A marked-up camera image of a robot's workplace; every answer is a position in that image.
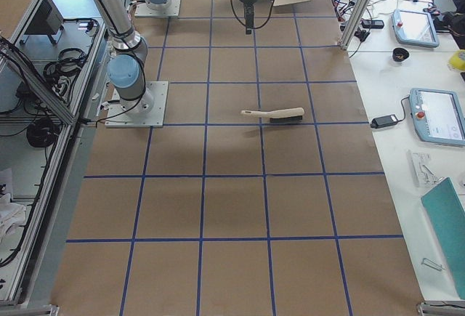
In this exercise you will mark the beige hand brush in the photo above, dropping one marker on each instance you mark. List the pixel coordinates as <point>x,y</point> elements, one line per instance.
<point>289,115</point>

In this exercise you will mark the black power adapter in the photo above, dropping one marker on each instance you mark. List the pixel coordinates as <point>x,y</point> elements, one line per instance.
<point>384,121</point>

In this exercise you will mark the teach pendant far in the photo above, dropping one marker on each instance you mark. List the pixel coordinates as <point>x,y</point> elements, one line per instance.
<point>414,28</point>

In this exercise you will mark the teach pendant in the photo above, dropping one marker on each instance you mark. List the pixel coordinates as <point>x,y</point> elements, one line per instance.
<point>437,116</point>
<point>414,28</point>

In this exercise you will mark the yellow tape roll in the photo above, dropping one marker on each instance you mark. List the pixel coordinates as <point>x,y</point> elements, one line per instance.
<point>457,60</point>

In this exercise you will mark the teach pendant near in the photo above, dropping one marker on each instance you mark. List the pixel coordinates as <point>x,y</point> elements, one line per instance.
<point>437,116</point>

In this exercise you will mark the teal folder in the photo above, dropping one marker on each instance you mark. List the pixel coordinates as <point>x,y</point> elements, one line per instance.
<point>446,215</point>

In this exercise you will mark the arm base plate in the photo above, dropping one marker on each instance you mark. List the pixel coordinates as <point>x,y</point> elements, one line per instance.
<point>146,9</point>
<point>149,112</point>

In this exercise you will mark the aluminium frame post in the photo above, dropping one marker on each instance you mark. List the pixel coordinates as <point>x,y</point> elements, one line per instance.
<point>353,23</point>

